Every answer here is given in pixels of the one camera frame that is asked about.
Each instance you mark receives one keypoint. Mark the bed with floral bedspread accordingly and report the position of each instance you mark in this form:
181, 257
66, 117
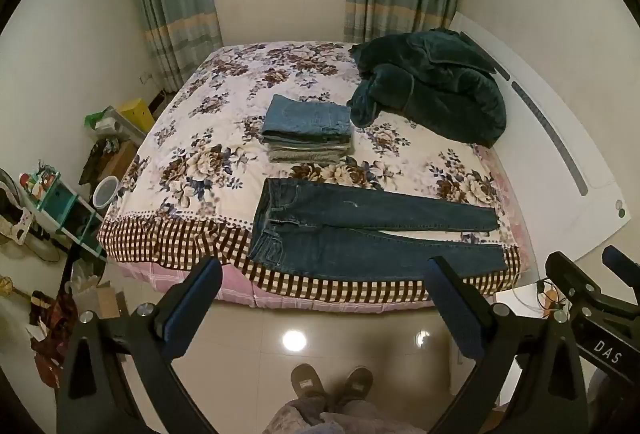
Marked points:
200, 164

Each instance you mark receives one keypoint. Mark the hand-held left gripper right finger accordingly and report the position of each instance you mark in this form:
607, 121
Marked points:
452, 314

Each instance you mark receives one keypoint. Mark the person's left grey slipper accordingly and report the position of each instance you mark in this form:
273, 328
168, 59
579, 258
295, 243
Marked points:
307, 381

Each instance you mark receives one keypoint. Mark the white patterned seat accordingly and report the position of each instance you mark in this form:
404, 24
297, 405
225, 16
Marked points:
20, 224

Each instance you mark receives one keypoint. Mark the person's right grey slipper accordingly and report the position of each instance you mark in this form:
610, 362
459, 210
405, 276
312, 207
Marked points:
357, 386

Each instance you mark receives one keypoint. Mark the dark blue denim pants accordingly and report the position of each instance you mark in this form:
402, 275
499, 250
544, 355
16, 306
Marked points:
325, 234

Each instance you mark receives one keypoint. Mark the white curved headboard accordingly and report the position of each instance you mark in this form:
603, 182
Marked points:
550, 214

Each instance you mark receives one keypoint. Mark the colourful toys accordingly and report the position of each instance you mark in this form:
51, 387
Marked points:
40, 181

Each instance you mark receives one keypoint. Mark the small cardboard box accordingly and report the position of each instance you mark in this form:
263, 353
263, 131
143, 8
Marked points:
111, 301

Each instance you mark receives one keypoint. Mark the green packet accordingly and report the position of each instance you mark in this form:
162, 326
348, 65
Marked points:
95, 119

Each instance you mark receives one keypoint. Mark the dark brown stool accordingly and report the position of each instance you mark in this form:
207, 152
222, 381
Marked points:
160, 104

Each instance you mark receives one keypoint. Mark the teal shelf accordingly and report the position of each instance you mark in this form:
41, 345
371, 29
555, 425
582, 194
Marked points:
65, 204

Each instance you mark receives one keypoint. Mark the stack of folded pants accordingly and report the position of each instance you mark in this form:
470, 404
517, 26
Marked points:
305, 119

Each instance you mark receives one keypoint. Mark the white bedside table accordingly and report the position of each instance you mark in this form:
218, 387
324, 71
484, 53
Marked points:
510, 299

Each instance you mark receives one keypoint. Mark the white bucket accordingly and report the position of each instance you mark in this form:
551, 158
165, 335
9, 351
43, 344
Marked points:
105, 194

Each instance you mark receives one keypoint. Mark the yellow box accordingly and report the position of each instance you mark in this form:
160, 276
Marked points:
137, 114

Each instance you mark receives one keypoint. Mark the dark green velvet blanket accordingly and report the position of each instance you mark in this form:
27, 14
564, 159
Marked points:
440, 84

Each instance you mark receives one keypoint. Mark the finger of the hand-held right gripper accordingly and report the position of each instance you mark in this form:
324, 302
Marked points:
622, 259
570, 276

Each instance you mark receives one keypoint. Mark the white plastic bag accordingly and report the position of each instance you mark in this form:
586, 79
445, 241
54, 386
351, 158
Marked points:
85, 284

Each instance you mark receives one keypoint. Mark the person's grey slipper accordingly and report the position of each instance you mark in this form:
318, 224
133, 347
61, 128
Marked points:
307, 381
357, 386

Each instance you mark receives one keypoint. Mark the brown cabinet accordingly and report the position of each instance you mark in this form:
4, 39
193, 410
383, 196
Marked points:
117, 159

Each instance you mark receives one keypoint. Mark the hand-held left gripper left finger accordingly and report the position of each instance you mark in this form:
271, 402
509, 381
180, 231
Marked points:
192, 309

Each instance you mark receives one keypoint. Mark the red patterned cloth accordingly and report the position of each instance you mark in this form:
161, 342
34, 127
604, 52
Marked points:
52, 334

